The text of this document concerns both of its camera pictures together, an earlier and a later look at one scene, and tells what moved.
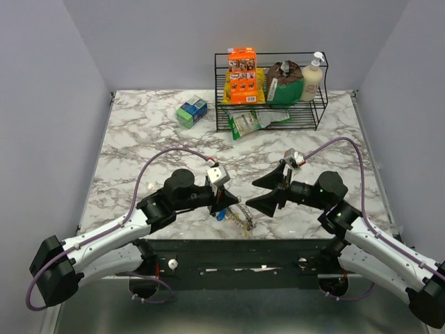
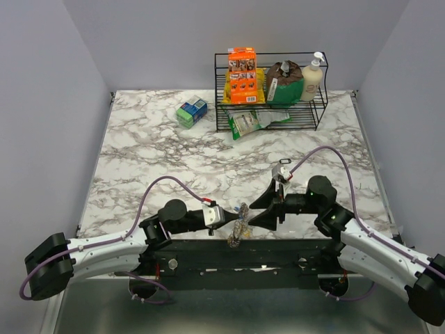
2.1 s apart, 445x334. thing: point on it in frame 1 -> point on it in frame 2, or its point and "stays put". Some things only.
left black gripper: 220,199 -> 229,218
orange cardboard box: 243,75 stays put
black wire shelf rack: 269,92 stays put
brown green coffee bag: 285,82 stays put
